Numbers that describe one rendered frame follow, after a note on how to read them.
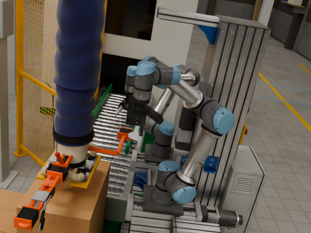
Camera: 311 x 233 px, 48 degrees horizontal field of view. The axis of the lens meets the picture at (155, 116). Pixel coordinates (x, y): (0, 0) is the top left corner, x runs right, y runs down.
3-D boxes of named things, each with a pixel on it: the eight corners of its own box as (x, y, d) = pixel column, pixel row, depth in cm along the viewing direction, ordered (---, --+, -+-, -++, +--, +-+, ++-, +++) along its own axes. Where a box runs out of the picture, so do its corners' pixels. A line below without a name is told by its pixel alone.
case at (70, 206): (52, 198, 257) (53, 151, 240) (105, 207, 257) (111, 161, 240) (16, 261, 202) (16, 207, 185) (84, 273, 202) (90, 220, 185)
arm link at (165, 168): (170, 175, 201) (174, 156, 195) (182, 190, 190) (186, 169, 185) (151, 179, 195) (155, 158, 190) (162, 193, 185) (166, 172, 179)
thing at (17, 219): (22, 214, 152) (22, 205, 150) (39, 217, 152) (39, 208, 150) (13, 227, 144) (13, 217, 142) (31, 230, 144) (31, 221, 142)
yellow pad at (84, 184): (86, 154, 223) (86, 148, 220) (101, 157, 222) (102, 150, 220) (69, 185, 192) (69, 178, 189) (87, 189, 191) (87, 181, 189)
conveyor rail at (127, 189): (147, 106, 479) (149, 93, 472) (151, 107, 479) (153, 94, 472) (118, 218, 268) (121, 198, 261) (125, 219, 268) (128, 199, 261)
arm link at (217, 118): (177, 190, 191) (223, 102, 177) (191, 208, 179) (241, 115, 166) (159, 188, 184) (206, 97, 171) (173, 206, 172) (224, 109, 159)
